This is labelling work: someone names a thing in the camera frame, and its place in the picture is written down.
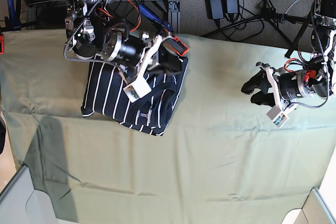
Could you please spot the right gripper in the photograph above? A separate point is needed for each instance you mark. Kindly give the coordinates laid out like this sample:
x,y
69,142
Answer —
x,y
122,52

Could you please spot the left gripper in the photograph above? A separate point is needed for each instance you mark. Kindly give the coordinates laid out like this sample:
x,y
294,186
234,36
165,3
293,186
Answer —
x,y
291,87

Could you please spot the navy white striped T-shirt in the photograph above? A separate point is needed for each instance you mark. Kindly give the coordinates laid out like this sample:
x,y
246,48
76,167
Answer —
x,y
151,114

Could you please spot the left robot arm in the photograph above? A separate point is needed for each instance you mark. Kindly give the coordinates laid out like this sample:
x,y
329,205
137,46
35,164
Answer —
x,y
322,59

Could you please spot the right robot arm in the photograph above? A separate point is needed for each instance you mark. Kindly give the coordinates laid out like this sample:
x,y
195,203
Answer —
x,y
96,35

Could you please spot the red black blue clamp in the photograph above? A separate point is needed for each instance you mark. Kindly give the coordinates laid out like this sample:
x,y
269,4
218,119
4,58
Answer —
x,y
164,29

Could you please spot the black tripod stand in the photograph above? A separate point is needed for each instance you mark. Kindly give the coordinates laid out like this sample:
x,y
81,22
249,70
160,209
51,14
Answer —
x,y
267,15

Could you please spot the green table cloth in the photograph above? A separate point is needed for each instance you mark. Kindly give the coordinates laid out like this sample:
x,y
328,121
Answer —
x,y
220,160

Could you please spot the blue clamp at left edge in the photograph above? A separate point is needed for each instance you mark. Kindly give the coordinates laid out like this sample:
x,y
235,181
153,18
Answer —
x,y
12,21

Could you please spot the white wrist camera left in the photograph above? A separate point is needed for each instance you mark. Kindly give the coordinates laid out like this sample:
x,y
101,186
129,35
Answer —
x,y
277,116

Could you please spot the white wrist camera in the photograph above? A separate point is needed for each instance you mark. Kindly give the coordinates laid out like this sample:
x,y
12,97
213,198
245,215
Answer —
x,y
137,89
277,116

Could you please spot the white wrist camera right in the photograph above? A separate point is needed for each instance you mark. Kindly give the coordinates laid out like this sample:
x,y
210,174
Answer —
x,y
137,89

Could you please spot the aluminium table frame rail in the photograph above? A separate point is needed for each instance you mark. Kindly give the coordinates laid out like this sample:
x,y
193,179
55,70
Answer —
x,y
173,10

